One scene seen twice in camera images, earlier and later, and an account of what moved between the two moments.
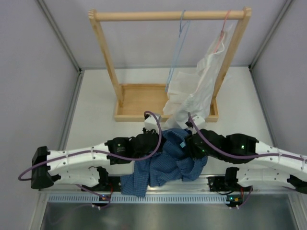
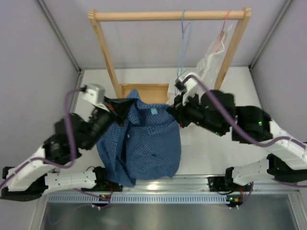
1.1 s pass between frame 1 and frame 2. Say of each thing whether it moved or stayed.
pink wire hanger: stayed
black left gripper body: moved
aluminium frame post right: stayed
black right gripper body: moved
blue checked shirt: moved
